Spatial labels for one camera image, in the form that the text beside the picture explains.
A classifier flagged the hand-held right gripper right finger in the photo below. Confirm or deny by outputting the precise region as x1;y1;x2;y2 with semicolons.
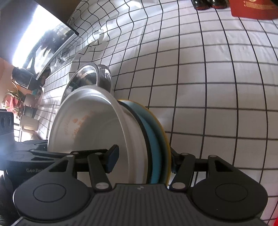
169;147;236;193

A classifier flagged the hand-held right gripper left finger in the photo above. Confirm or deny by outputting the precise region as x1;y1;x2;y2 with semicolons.
49;144;120;193

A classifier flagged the pale yellow plate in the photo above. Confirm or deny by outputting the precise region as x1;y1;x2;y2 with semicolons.
121;99;172;186

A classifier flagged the large white bowl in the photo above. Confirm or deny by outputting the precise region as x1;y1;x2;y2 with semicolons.
47;85;152;185

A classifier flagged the blue and white bowl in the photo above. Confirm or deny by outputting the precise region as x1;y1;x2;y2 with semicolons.
118;100;163;185

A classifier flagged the stainless steel bowl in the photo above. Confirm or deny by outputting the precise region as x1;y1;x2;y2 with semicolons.
63;61;114;100

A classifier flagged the beige pot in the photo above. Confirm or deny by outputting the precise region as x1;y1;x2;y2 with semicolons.
21;115;39;131

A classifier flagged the green potted plant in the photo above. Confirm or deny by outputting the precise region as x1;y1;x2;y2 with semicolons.
3;87;27;115

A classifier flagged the black checked white tablecloth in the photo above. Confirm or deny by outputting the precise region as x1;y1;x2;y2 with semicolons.
13;0;278;226

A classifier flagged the black framed window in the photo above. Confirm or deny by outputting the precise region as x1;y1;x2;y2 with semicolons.
0;0;80;81

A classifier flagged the dark soda bottle red label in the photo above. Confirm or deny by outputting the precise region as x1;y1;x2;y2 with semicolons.
210;0;228;9
192;0;211;10

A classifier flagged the red snack box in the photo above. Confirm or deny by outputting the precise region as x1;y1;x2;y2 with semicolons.
231;0;278;21

